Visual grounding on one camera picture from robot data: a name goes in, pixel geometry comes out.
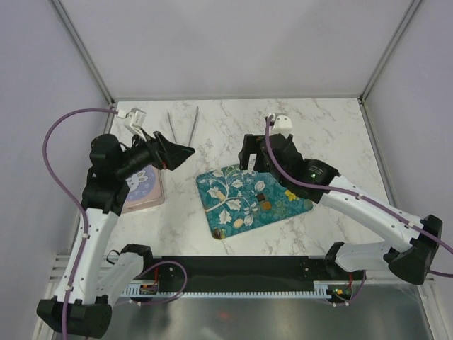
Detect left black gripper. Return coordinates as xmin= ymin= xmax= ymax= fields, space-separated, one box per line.
xmin=115 ymin=127 xmax=194 ymax=179

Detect metal box lid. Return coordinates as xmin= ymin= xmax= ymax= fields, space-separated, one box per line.
xmin=122 ymin=166 xmax=164 ymax=210

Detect metal tongs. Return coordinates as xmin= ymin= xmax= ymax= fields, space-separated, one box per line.
xmin=167 ymin=106 xmax=200 ymax=147

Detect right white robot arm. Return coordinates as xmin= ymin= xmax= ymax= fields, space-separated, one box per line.
xmin=239 ymin=134 xmax=443 ymax=285

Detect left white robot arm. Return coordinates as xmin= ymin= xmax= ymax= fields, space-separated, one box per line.
xmin=37 ymin=131 xmax=195 ymax=339

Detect pink chocolate box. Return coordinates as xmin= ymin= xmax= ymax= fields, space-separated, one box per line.
xmin=120 ymin=169 xmax=166 ymax=215

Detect dark ridged square chocolate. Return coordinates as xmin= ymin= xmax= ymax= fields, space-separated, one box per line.
xmin=256 ymin=193 xmax=265 ymax=202

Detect white oval chocolate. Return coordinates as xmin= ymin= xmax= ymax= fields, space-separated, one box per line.
xmin=234 ymin=219 xmax=243 ymax=228

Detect dark swirl chocolate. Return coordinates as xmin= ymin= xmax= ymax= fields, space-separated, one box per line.
xmin=212 ymin=228 xmax=225 ymax=240

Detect teal floral tray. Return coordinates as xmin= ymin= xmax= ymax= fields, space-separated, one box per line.
xmin=195 ymin=164 xmax=314 ymax=239

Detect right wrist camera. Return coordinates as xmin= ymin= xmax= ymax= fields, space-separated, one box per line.
xmin=268 ymin=113 xmax=292 ymax=138

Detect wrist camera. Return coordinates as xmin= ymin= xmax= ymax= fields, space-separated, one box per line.
xmin=116 ymin=108 xmax=147 ymax=140
xmin=268 ymin=113 xmax=292 ymax=138

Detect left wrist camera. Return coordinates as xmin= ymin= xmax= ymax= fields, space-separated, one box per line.
xmin=116 ymin=108 xmax=147 ymax=140

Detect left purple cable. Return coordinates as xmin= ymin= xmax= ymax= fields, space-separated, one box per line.
xmin=42 ymin=108 xmax=188 ymax=340

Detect right aluminium frame post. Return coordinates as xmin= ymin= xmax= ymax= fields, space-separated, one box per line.
xmin=357 ymin=0 xmax=424 ymax=103

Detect aluminium frame post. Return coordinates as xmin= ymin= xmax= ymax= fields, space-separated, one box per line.
xmin=49 ymin=0 xmax=115 ymax=105
xmin=357 ymin=0 xmax=424 ymax=103

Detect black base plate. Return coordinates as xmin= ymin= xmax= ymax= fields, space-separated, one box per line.
xmin=141 ymin=256 xmax=363 ymax=291

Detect white cable duct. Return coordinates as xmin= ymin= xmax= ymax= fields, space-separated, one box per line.
xmin=120 ymin=281 xmax=352 ymax=299

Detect left aluminium frame post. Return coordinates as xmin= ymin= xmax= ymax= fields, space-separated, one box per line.
xmin=49 ymin=0 xmax=115 ymax=105

